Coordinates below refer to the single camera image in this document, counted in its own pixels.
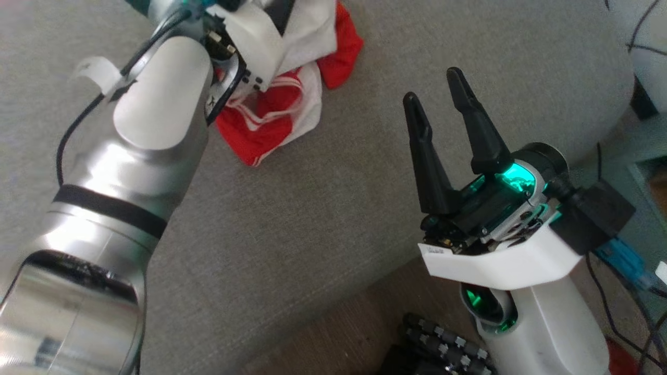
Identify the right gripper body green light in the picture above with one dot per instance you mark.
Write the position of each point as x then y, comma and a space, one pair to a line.
500, 260

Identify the grey fabric sofa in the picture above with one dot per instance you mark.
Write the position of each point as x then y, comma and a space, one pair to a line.
365, 234

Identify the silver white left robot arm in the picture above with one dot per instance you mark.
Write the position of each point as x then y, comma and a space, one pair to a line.
104, 208

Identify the white round object black lines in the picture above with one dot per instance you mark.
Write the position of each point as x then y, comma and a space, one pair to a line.
651, 67

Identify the red white sports garment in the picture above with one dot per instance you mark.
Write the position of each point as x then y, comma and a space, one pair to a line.
260, 135

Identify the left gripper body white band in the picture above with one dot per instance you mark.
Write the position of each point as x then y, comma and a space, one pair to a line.
250, 41

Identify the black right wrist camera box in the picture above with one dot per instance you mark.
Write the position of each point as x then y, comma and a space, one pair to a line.
594, 213

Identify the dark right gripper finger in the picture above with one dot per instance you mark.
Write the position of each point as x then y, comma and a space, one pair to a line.
427, 161
479, 125

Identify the pale green cabinet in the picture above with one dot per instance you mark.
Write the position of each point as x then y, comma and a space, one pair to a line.
646, 151

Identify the small red object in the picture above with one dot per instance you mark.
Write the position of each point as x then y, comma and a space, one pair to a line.
622, 359

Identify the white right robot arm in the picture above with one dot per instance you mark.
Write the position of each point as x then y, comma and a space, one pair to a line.
547, 333

